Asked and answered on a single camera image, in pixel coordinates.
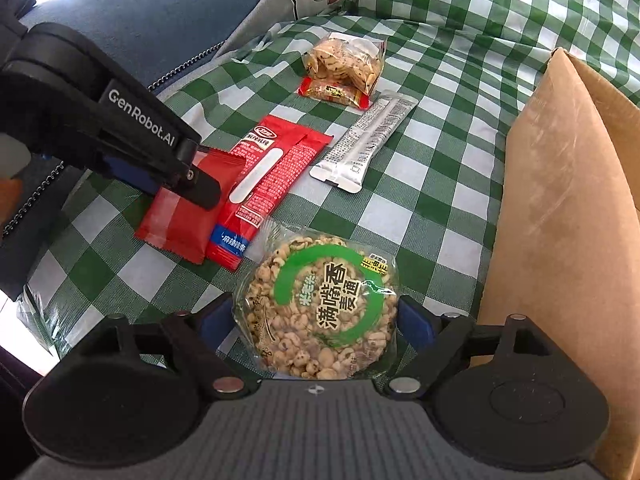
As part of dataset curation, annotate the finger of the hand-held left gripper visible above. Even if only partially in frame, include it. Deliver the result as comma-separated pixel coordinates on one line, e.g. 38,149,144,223
100,140,222,212

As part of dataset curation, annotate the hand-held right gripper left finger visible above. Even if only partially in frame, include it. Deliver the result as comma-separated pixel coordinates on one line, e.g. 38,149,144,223
47,296,256,401

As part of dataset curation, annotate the silver snack packet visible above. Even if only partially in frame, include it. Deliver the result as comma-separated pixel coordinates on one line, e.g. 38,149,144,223
309,89,420,195

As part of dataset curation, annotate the brown cardboard box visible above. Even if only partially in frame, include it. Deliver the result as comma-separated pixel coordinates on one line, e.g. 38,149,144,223
470,46,640,480

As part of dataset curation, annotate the green checked cloth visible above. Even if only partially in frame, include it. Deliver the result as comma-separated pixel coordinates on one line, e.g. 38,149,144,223
15,0,640,361

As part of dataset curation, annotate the clear bag of crackers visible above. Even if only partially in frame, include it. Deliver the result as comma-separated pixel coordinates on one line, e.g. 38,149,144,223
302,31,388,98

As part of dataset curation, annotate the red square snack packet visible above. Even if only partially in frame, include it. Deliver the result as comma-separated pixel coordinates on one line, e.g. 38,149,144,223
134,147,247,266

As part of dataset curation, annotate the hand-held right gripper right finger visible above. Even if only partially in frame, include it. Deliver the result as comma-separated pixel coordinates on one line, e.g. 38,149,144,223
382,296,571,402

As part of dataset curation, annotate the long red snack packet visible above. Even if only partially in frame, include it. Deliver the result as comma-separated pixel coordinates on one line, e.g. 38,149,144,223
205,115,335,273

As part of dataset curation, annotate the small red yellow snack bar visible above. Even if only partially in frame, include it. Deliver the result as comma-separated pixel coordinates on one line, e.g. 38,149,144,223
297,77,373,111

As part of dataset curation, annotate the round puffed grain packet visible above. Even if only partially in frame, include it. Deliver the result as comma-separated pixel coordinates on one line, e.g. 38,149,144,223
235,220,403,381

